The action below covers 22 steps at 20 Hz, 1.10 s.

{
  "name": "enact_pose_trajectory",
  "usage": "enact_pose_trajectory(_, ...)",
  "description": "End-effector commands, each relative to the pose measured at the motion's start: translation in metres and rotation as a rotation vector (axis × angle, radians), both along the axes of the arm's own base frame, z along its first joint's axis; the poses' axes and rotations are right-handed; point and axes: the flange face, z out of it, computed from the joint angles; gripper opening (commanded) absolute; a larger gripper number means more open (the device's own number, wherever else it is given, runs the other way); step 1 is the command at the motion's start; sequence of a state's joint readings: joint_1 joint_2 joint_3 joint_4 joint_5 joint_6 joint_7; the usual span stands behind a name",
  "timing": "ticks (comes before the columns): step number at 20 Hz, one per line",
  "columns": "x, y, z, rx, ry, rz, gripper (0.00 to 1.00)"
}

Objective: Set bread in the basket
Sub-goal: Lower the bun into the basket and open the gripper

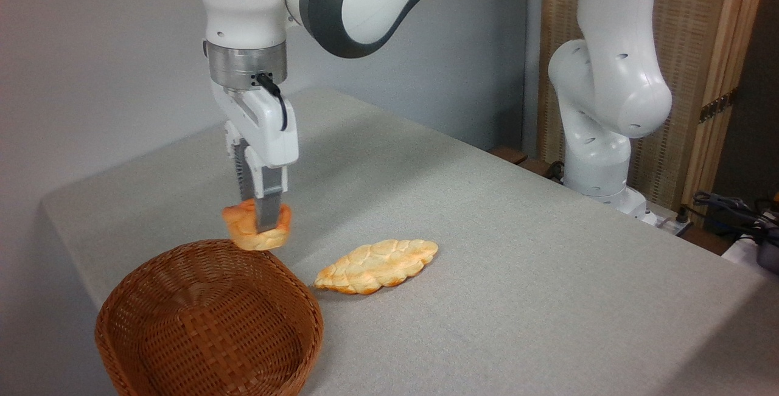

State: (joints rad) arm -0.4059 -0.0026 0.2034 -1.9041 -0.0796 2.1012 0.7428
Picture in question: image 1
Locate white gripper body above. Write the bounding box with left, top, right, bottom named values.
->
left=211, top=82, right=299, bottom=170

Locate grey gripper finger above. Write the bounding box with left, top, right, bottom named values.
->
left=225, top=121, right=256, bottom=203
left=250, top=155, right=288, bottom=233

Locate round orange bread bun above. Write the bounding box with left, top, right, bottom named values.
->
left=222, top=198, right=293, bottom=251

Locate long braided bread loaf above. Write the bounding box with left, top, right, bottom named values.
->
left=314, top=238, right=439, bottom=295

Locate brown wicker basket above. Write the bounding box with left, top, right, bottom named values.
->
left=94, top=238, right=324, bottom=396

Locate brown wooden base board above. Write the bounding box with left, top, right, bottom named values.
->
left=489, top=145, right=564, bottom=182

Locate wood and rattan folding screen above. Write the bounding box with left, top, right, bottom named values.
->
left=537, top=0, right=771, bottom=226

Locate metal screen hinge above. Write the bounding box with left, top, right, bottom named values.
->
left=699, top=88, right=738, bottom=124

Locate dark grey device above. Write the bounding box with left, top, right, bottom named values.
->
left=756, top=229, right=779, bottom=274

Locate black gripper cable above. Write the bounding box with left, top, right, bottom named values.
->
left=255, top=72, right=288, bottom=133

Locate black cable bundle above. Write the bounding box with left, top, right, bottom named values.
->
left=692, top=191, right=779, bottom=245

